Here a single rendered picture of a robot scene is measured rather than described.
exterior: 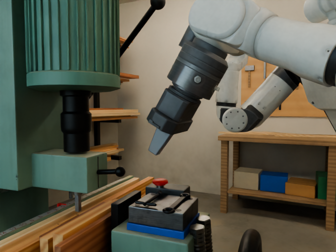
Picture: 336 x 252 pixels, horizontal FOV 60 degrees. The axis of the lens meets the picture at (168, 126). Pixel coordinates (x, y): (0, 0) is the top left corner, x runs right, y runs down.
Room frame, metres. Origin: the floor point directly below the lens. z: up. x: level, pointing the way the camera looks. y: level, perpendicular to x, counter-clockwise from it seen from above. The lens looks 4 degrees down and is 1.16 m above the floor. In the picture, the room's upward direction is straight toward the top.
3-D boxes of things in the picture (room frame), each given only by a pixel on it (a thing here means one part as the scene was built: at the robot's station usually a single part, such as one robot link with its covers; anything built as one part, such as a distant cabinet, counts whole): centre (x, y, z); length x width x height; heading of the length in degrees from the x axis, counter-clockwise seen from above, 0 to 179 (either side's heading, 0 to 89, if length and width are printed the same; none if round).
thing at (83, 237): (0.52, 0.12, 0.93); 0.24 x 0.01 x 0.06; 158
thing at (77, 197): (0.58, 0.18, 0.97); 0.01 x 0.01 x 0.05; 68
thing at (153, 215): (0.51, 0.00, 0.99); 0.13 x 0.11 x 0.06; 158
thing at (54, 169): (0.59, 0.20, 1.03); 0.14 x 0.07 x 0.09; 68
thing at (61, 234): (0.51, 0.13, 0.94); 0.18 x 0.02 x 0.07; 158
